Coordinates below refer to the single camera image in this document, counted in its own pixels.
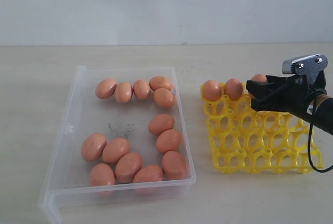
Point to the clear plastic tray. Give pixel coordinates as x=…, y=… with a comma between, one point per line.
x=67, y=180

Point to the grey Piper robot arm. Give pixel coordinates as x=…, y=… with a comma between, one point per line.
x=323, y=118

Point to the brown egg front left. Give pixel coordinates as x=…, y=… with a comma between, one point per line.
x=101, y=174

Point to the brown egg back right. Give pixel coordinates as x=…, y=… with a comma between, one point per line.
x=158, y=82

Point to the brown egg front middle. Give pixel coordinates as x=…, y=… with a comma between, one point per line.
x=149, y=173

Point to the brown egg right front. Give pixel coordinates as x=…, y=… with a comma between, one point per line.
x=174, y=166

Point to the yellow plastic egg tray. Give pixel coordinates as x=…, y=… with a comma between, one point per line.
x=245, y=140

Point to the brown egg placed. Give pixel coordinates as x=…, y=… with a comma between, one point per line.
x=211, y=90
x=233, y=89
x=260, y=78

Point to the brown egg left centre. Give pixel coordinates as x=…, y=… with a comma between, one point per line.
x=115, y=150

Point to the brown egg back left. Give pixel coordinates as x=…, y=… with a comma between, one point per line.
x=106, y=88

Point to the brown egg front centre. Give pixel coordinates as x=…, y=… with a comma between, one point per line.
x=128, y=166

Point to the brown egg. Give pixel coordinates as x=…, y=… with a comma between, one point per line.
x=142, y=89
x=161, y=123
x=174, y=166
x=128, y=166
x=164, y=98
x=123, y=92
x=106, y=88
x=149, y=173
x=101, y=174
x=158, y=82
x=115, y=150
x=92, y=148
x=168, y=140

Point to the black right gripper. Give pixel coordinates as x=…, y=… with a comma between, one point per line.
x=297, y=95

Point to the brown egg right upper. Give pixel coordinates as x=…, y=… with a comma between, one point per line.
x=164, y=98

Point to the brown egg right middle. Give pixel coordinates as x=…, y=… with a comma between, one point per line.
x=168, y=140

